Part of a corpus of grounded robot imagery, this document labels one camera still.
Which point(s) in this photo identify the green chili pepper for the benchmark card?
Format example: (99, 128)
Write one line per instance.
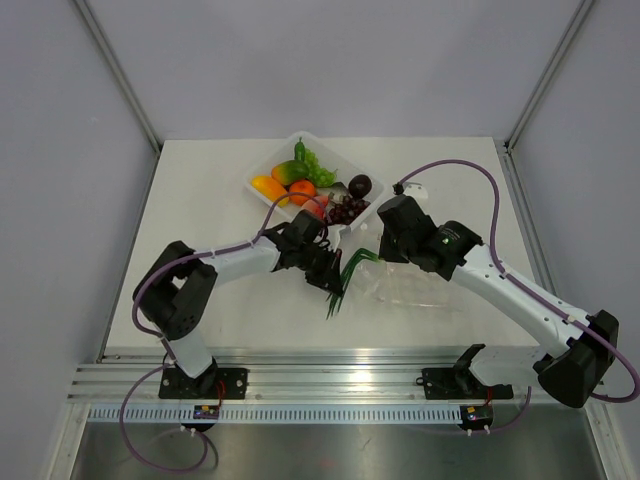
(299, 150)

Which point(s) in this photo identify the right small circuit board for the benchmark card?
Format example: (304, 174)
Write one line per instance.
(476, 417)

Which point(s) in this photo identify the clear zip top bag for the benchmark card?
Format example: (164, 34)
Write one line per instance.
(387, 284)

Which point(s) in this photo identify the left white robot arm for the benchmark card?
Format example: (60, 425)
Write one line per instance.
(170, 300)

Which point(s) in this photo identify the orange tangerine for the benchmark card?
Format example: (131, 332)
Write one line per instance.
(301, 192)

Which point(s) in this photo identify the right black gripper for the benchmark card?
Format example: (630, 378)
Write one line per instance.
(386, 252)

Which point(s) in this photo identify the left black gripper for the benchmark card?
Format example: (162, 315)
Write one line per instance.
(329, 277)

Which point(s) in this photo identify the small circuit board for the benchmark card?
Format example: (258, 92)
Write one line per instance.
(206, 412)
(476, 417)

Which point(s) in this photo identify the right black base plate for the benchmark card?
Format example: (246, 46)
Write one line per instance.
(447, 383)

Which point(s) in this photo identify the white plastic basket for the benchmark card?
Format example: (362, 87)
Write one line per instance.
(328, 158)

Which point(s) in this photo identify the green scallion bunch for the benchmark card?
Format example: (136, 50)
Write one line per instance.
(359, 256)

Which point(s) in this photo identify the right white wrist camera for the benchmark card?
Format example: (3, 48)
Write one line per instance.
(411, 189)

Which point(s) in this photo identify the yellow orange mango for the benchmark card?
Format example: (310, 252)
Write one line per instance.
(268, 187)

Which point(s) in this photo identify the green orange mango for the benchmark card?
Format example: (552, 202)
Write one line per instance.
(289, 172)

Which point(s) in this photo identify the aluminium mounting rail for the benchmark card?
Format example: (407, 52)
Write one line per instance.
(316, 375)

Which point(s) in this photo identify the watermelon slice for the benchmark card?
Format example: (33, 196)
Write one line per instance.
(317, 206)

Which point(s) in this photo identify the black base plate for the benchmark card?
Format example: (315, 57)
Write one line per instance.
(223, 383)
(447, 383)

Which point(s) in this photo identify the white slotted cable duct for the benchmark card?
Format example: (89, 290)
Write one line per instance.
(283, 414)

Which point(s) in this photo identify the left small circuit board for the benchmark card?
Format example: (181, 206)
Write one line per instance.
(206, 412)

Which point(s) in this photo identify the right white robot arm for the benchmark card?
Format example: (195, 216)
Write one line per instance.
(569, 359)

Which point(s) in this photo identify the right aluminium frame post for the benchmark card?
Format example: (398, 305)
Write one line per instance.
(551, 70)

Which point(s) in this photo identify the purple grape bunch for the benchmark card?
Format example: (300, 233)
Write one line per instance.
(346, 211)

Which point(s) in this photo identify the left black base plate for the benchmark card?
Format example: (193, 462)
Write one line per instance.
(223, 383)

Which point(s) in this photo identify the aluminium frame post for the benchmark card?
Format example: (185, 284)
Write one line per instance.
(551, 70)
(90, 21)

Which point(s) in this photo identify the grey toy fish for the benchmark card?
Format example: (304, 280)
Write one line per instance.
(335, 192)

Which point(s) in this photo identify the green grape bunch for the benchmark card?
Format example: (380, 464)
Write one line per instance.
(319, 175)

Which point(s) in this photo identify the left aluminium frame post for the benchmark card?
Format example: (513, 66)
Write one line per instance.
(90, 21)

